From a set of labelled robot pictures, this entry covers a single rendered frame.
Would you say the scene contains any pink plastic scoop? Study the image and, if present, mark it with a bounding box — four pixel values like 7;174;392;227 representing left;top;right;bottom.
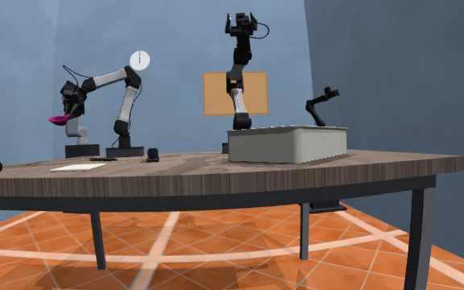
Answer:
48;114;70;126

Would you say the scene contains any white flat square sheet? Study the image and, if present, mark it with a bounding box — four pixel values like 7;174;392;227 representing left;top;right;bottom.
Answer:
50;164;106;172

